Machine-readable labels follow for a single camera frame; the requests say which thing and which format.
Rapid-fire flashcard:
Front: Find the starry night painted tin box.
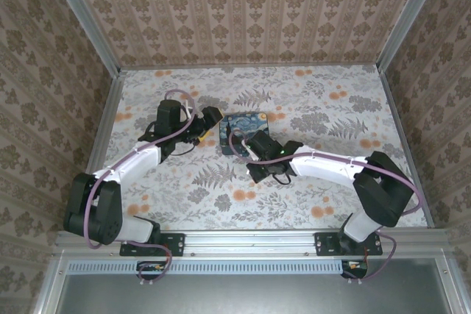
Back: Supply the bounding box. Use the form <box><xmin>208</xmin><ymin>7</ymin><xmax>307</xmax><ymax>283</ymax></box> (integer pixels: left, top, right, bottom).
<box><xmin>219</xmin><ymin>110</ymin><xmax>270</xmax><ymax>157</ymax></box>

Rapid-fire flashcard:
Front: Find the floral patterned table cover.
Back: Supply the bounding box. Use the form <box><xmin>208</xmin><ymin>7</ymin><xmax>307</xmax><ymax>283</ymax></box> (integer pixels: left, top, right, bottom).
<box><xmin>86</xmin><ymin>65</ymin><xmax>430</xmax><ymax>231</ymax></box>

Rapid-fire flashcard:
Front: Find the black connector box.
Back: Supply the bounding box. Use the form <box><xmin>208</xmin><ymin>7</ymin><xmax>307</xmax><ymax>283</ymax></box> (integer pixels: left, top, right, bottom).
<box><xmin>135</xmin><ymin>260</ymin><xmax>167</xmax><ymax>281</ymax></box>
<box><xmin>340</xmin><ymin>259</ymin><xmax>369</xmax><ymax>280</ymax></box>

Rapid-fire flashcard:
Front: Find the grey metal sheet panel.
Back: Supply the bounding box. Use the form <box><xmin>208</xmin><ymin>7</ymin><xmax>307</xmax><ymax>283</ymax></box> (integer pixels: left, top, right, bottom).
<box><xmin>35</xmin><ymin>257</ymin><xmax>467</xmax><ymax>314</ymax></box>

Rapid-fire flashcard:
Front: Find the thin black left wrist cable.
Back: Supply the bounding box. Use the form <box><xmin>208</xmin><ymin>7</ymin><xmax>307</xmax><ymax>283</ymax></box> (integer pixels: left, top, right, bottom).
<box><xmin>171</xmin><ymin>143</ymin><xmax>196</xmax><ymax>157</ymax></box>

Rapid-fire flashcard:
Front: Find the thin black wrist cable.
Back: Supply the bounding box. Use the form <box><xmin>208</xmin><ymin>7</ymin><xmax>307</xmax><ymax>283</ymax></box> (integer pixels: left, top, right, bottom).
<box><xmin>274</xmin><ymin>171</ymin><xmax>294</xmax><ymax>186</ymax></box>
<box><xmin>171</xmin><ymin>143</ymin><xmax>196</xmax><ymax>157</ymax></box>

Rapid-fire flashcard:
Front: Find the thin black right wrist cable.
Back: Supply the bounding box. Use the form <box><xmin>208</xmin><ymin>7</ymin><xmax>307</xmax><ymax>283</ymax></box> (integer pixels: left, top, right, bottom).
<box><xmin>274</xmin><ymin>171</ymin><xmax>294</xmax><ymax>186</ymax></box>

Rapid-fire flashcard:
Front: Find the aluminium rear rail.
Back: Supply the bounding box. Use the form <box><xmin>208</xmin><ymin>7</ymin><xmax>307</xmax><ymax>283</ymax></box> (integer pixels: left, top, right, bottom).
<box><xmin>119</xmin><ymin>63</ymin><xmax>380</xmax><ymax>71</ymax></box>

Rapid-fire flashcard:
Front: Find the aluminium side rail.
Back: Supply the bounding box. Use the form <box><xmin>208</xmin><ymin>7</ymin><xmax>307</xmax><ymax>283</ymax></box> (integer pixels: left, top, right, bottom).
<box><xmin>68</xmin><ymin>71</ymin><xmax>127</xmax><ymax>230</ymax></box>
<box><xmin>378</xmin><ymin>68</ymin><xmax>436</xmax><ymax>229</ymax></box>

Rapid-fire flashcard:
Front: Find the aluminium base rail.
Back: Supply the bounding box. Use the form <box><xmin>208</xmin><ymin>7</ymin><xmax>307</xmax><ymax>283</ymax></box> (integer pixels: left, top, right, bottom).
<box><xmin>54</xmin><ymin>228</ymin><xmax>453</xmax><ymax>257</ymax></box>

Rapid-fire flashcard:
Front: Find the grey slotted cable duct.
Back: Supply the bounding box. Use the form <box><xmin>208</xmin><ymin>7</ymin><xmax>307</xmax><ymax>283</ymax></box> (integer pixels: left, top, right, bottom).
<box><xmin>68</xmin><ymin>259</ymin><xmax>369</xmax><ymax>275</ymax></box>

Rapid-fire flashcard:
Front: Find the aluminium frame post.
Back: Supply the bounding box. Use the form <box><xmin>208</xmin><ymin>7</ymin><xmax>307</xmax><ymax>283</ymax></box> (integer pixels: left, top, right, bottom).
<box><xmin>376</xmin><ymin>0</ymin><xmax>449</xmax><ymax>72</ymax></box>
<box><xmin>41</xmin><ymin>0</ymin><xmax>123</xmax><ymax>75</ymax></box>

